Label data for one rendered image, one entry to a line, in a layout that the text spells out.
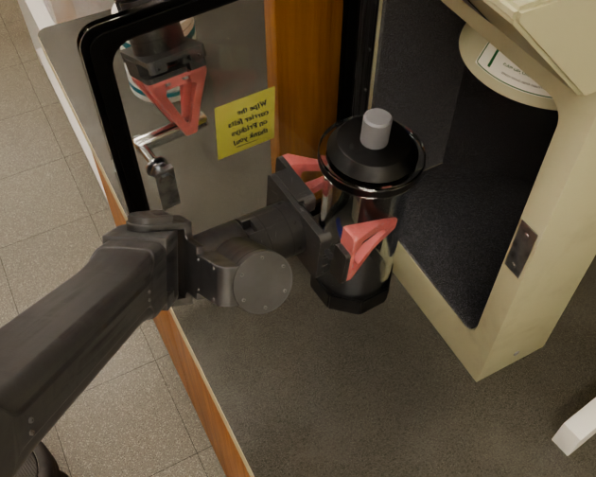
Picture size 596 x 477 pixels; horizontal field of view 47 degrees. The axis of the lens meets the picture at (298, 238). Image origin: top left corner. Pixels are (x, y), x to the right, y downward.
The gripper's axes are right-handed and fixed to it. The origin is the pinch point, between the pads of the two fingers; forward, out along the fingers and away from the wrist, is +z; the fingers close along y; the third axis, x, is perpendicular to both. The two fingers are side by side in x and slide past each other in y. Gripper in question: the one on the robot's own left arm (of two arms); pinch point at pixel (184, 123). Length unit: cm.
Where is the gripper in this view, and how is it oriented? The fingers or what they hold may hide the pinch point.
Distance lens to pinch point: 80.2
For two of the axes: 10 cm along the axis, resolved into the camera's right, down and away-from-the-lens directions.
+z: 2.3, 8.3, 5.0
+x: -8.4, 4.3, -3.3
